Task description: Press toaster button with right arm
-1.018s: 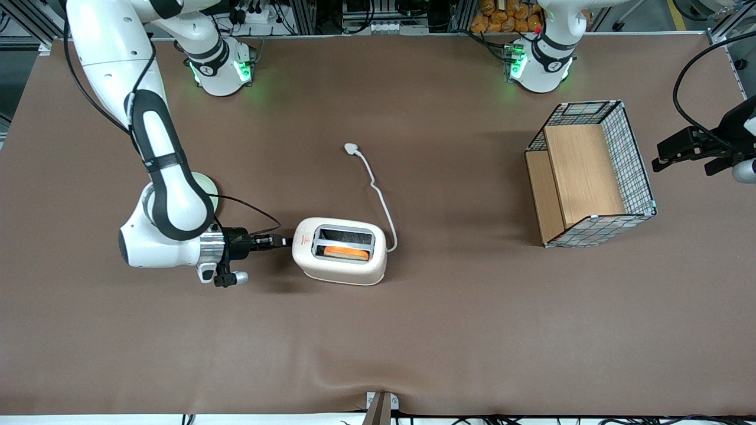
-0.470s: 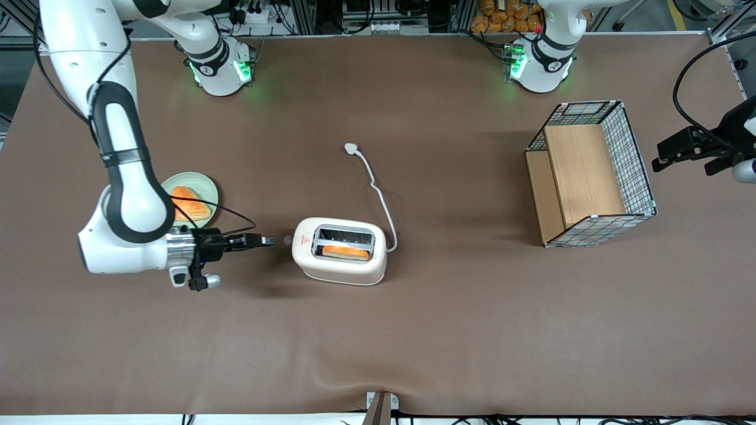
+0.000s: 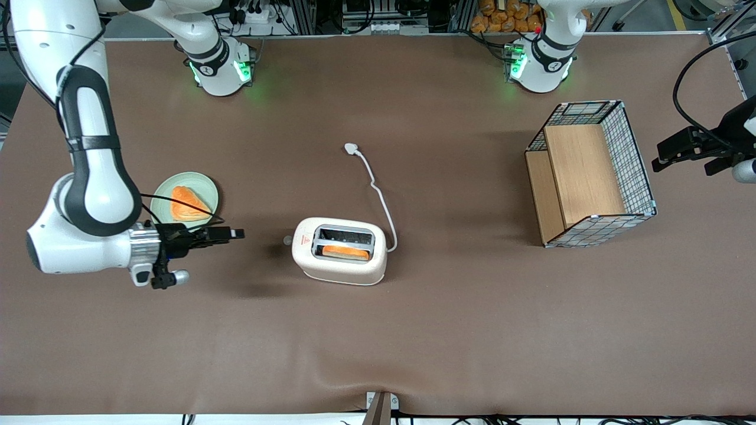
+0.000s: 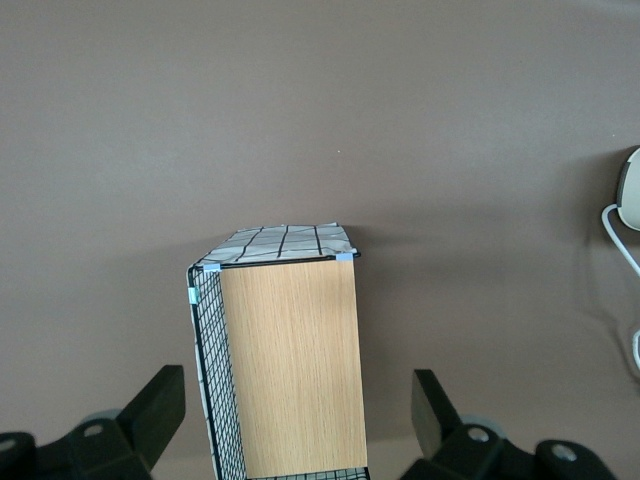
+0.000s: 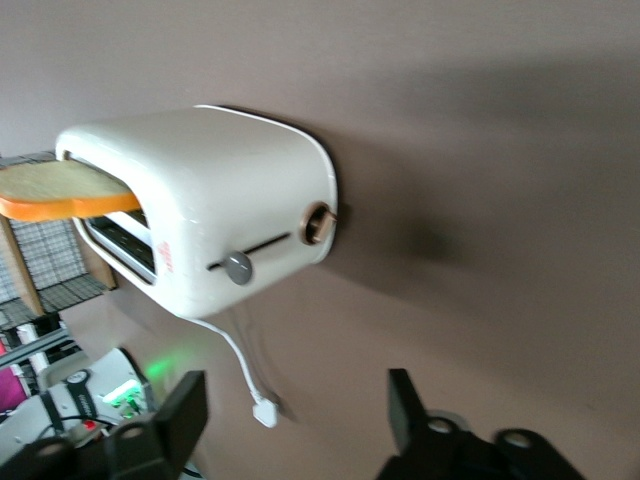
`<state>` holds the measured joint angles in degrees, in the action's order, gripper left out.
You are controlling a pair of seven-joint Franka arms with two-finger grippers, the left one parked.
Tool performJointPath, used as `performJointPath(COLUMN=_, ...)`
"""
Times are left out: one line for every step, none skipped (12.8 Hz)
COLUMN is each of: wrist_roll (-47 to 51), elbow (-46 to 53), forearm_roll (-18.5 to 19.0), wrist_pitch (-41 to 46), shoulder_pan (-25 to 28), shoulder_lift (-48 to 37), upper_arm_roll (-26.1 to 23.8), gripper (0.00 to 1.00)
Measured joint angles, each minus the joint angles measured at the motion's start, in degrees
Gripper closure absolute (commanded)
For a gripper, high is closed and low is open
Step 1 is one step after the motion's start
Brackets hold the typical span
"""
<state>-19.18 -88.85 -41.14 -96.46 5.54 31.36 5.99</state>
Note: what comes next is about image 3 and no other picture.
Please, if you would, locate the white two-slot toaster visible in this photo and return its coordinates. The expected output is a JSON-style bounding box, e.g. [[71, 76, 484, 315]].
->
[[291, 216, 388, 286]]

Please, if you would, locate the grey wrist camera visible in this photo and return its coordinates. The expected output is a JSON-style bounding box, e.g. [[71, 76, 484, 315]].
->
[[731, 158, 756, 184], [151, 269, 191, 290]]

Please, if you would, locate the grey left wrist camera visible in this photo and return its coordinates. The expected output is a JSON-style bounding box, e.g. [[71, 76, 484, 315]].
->
[[731, 158, 756, 184]]

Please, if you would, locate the brown table cover mat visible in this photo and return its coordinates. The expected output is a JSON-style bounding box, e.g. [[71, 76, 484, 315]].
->
[[0, 32, 756, 417]]

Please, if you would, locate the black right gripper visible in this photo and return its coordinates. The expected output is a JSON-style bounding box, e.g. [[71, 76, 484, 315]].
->
[[155, 223, 246, 271]]

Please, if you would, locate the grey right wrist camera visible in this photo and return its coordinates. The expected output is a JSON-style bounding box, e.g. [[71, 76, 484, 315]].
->
[[151, 269, 191, 290]]

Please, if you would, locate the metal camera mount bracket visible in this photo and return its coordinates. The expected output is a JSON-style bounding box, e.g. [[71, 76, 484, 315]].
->
[[365, 391, 400, 425]]

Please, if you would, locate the pale green plate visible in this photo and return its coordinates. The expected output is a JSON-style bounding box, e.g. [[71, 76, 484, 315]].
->
[[150, 172, 219, 227]]

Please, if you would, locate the toast slice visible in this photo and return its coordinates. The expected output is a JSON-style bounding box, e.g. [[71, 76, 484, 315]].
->
[[321, 244, 371, 261]]

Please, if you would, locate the bag of orange buns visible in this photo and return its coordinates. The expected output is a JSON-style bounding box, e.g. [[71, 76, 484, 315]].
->
[[471, 0, 544, 34]]

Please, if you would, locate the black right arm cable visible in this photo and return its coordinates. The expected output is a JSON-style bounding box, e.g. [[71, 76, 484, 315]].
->
[[0, 0, 226, 228]]

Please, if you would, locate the triangular golden pastry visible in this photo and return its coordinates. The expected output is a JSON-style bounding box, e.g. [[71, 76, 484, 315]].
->
[[170, 186, 212, 223]]

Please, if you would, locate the light wooden shelf insert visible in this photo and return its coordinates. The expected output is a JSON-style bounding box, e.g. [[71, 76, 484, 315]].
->
[[526, 124, 627, 246]]

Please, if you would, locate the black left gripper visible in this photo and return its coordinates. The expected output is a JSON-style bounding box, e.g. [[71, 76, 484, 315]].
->
[[653, 96, 756, 176]]

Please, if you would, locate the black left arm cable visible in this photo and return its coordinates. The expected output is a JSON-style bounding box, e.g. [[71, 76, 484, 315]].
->
[[673, 31, 756, 148]]

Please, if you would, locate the wire basket with checked liner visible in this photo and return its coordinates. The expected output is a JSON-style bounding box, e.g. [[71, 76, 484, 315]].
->
[[524, 100, 657, 249]]

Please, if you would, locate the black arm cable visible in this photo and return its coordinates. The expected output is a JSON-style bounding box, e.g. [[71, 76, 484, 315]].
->
[[0, 0, 226, 228], [673, 31, 756, 148]]

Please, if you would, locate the white toaster power cord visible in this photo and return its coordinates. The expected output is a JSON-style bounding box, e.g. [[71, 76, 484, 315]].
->
[[344, 142, 398, 253]]

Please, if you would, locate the white power strip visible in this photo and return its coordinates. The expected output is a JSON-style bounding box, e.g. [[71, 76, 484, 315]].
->
[[233, 0, 279, 25]]

